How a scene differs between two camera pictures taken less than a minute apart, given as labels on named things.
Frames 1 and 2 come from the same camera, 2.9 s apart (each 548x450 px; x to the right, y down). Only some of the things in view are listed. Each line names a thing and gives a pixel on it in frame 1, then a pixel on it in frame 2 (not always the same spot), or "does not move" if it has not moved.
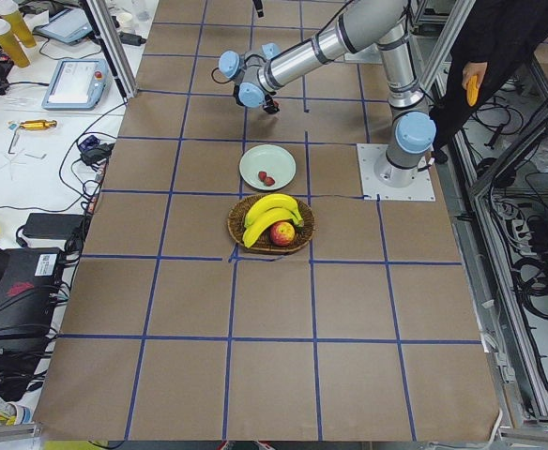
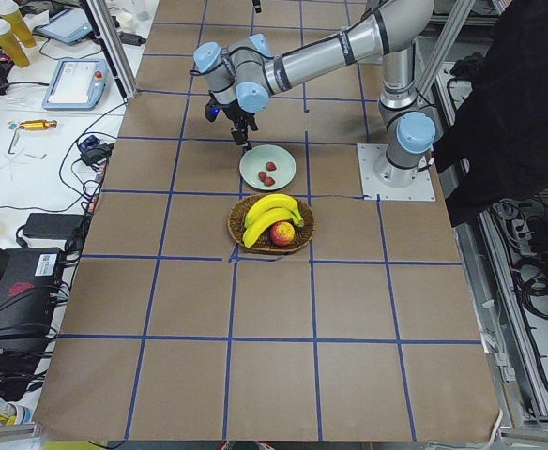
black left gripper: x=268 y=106 to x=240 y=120
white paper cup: x=126 y=22 does not move
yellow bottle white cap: x=1 y=29 does not move
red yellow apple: x=282 y=233 does not move
